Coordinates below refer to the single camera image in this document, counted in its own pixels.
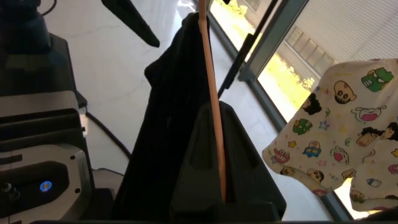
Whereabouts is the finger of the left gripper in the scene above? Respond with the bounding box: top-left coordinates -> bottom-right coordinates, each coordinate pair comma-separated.
101,0 -> 161,48

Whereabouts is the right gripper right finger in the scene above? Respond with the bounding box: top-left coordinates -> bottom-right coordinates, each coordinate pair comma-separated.
219,101 -> 287,221

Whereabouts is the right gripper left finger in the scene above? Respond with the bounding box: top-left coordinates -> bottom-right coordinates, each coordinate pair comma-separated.
170,102 -> 225,222

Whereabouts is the black garment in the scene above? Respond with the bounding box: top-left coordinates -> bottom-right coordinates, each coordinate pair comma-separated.
111,12 -> 218,222

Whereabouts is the pink clothes hanger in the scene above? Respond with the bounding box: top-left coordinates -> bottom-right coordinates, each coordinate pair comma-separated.
197,0 -> 228,203

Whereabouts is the cream printed garment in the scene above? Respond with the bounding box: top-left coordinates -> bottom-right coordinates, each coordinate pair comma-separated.
262,58 -> 398,212

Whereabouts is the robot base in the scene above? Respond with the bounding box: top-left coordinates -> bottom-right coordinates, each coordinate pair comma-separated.
0,0 -> 131,223

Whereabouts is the black clothes rack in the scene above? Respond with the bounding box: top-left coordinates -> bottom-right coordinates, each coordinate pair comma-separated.
216,0 -> 280,100

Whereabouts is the window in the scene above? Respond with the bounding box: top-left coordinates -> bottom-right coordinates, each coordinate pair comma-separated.
206,0 -> 398,222

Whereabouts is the black cable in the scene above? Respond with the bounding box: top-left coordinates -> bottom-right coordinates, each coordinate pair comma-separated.
84,111 -> 132,160

